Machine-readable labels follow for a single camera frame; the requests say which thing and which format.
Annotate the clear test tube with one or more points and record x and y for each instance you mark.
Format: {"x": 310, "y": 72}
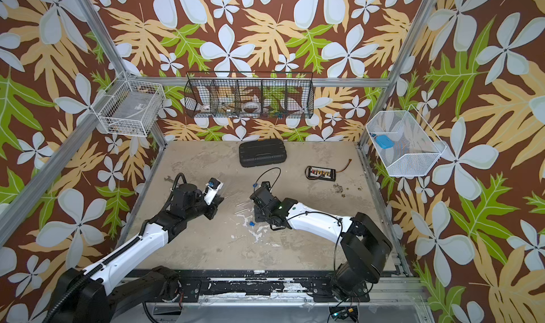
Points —
{"x": 248, "y": 203}
{"x": 243, "y": 211}

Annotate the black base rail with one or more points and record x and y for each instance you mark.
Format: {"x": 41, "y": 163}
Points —
{"x": 308, "y": 286}

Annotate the black wire basket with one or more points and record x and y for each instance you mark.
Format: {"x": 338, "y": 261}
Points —
{"x": 250, "y": 94}

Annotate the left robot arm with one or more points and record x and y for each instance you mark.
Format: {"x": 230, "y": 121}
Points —
{"x": 97, "y": 293}

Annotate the battery charging board with wires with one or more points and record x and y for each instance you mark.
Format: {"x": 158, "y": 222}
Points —
{"x": 324, "y": 174}

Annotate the white mesh basket right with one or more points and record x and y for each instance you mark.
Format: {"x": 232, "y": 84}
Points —
{"x": 417, "y": 147}

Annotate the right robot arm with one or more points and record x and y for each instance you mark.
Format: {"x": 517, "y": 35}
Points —
{"x": 363, "y": 243}

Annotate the blue object in basket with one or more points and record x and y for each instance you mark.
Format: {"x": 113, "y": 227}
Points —
{"x": 384, "y": 142}

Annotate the white wire basket left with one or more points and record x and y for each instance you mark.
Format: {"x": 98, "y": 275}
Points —
{"x": 129, "y": 106}

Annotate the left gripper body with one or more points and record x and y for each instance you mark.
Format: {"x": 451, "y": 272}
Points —
{"x": 210, "y": 210}

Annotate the black plastic case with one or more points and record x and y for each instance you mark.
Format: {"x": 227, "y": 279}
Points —
{"x": 262, "y": 152}

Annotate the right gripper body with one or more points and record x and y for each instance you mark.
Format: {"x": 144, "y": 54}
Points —
{"x": 260, "y": 216}

